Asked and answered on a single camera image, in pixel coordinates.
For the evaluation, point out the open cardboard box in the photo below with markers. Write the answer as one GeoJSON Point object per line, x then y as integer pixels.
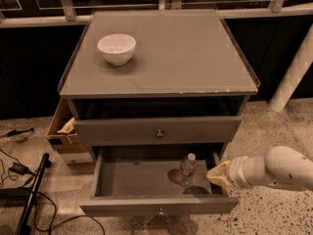
{"type": "Point", "coordinates": [64, 139]}

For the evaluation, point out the black pole on floor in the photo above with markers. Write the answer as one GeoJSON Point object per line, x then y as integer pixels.
{"type": "Point", "coordinates": [23, 228]}

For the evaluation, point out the grey open middle drawer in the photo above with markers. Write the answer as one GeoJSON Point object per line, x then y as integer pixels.
{"type": "Point", "coordinates": [135, 181]}

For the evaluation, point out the white ceramic bowl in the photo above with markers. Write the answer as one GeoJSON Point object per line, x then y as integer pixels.
{"type": "Point", "coordinates": [117, 49]}

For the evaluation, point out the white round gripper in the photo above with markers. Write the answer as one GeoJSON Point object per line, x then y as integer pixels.
{"type": "Point", "coordinates": [235, 174]}

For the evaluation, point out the round metal bottom knob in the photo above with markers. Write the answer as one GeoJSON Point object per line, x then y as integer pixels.
{"type": "Point", "coordinates": [160, 224]}

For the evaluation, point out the clear plastic water bottle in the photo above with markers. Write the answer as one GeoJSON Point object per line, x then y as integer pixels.
{"type": "Point", "coordinates": [188, 167]}

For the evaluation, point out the metal window railing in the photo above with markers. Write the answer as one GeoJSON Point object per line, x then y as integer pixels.
{"type": "Point", "coordinates": [24, 13]}

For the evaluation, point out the white diagonal support column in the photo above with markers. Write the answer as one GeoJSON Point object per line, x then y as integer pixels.
{"type": "Point", "coordinates": [299, 66]}

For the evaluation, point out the grey drawer cabinet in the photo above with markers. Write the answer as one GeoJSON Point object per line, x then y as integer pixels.
{"type": "Point", "coordinates": [186, 64]}

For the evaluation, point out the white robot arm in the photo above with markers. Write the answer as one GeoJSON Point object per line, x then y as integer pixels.
{"type": "Point", "coordinates": [280, 168]}

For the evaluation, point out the black power adapter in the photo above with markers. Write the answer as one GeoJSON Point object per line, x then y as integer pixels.
{"type": "Point", "coordinates": [18, 168]}

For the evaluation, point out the black tool on floor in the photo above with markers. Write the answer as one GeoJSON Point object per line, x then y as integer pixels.
{"type": "Point", "coordinates": [15, 132]}

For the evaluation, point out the grey top drawer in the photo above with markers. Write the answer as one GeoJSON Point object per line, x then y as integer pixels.
{"type": "Point", "coordinates": [156, 130]}

